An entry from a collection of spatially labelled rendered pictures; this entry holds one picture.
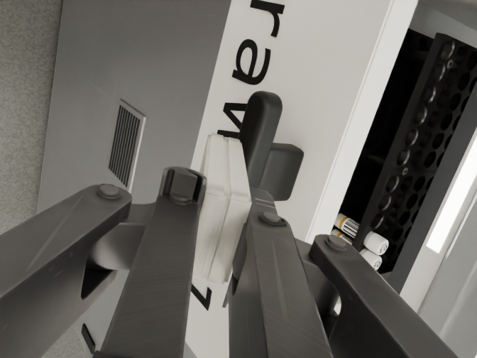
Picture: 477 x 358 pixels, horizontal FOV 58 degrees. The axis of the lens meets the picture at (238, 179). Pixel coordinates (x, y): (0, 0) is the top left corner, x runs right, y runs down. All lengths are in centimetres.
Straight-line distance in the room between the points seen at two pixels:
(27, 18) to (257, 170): 92
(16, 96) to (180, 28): 61
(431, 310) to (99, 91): 62
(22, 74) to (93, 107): 33
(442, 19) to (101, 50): 54
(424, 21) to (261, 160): 24
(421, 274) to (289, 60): 17
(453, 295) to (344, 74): 17
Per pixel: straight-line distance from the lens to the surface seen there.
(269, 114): 18
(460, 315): 32
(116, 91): 71
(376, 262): 32
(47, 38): 109
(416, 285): 32
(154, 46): 61
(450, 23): 43
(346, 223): 33
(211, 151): 16
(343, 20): 21
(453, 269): 31
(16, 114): 111
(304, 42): 22
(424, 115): 31
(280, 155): 20
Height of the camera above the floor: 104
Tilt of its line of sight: 45 degrees down
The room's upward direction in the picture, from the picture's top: 125 degrees clockwise
